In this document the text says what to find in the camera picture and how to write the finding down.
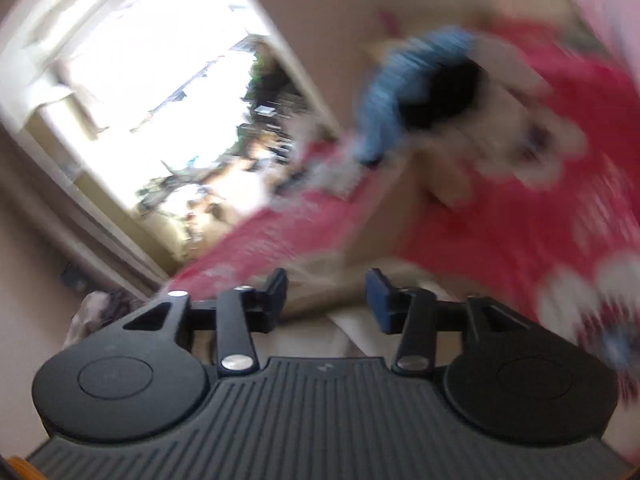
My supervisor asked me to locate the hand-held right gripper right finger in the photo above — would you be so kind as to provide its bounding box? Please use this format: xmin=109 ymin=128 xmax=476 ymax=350
xmin=364 ymin=268 xmax=534 ymax=378

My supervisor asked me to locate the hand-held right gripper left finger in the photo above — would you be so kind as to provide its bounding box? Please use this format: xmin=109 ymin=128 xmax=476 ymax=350
xmin=121 ymin=267 xmax=291 ymax=378

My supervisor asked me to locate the beige hoodie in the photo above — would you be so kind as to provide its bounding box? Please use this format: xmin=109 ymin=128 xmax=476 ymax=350
xmin=277 ymin=155 xmax=471 ymax=361

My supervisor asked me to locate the stack of folded clothes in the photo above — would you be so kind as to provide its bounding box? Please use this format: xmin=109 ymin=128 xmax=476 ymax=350
xmin=64 ymin=287 xmax=151 ymax=351

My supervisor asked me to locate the pink floral blanket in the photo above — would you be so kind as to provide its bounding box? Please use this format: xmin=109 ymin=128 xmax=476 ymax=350
xmin=160 ymin=20 xmax=640 ymax=411

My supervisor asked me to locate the grey-brown curtain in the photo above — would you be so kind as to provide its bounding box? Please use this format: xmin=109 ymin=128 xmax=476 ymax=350
xmin=0 ymin=120 xmax=173 ymax=291

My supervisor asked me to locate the white cloth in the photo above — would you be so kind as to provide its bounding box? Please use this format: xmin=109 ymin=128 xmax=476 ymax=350
xmin=450 ymin=50 xmax=588 ymax=191

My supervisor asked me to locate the black cloth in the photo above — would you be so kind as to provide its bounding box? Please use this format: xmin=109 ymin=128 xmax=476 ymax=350
xmin=400 ymin=60 xmax=488 ymax=131

